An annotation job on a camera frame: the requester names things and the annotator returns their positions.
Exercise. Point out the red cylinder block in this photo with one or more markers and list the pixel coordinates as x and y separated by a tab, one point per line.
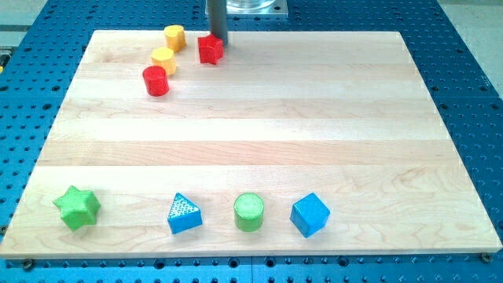
156	83

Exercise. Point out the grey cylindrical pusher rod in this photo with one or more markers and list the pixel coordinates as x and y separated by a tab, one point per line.
217	13

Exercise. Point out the yellow cylinder block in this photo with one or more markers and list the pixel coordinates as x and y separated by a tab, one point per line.
175	37

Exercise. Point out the blue cube block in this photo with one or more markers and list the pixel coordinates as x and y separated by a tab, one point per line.
309	215

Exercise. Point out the green cylinder block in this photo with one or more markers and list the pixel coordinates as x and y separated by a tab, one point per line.
248	212

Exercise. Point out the red star block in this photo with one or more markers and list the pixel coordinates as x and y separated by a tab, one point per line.
211	49

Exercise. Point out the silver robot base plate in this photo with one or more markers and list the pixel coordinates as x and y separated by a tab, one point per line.
250	8

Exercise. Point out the blue perforated table plate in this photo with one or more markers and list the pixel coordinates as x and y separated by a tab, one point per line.
56	35

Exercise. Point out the blue triangle block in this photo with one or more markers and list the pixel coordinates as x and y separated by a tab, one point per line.
183	214

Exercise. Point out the yellow hexagon block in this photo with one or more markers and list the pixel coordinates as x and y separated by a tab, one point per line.
164	58

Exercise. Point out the green star block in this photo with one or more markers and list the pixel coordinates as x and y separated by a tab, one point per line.
78	208

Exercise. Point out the wooden board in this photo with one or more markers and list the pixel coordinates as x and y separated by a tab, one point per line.
344	115

